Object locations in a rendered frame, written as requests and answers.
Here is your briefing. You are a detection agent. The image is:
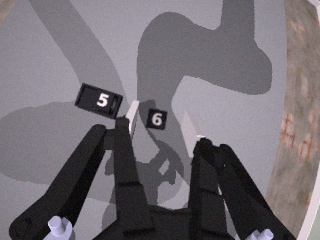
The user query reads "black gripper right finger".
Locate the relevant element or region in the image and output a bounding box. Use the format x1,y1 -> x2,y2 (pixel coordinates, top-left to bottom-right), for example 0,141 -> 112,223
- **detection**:
181,110 -> 297,240

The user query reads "black calendar cube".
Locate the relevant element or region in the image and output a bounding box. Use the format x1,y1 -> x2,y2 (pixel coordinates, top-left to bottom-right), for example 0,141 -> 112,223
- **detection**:
91,89 -> 118,115
146,109 -> 168,130

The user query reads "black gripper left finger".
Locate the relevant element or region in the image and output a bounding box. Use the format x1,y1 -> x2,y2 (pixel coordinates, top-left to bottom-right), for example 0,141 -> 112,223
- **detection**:
9,100 -> 159,240

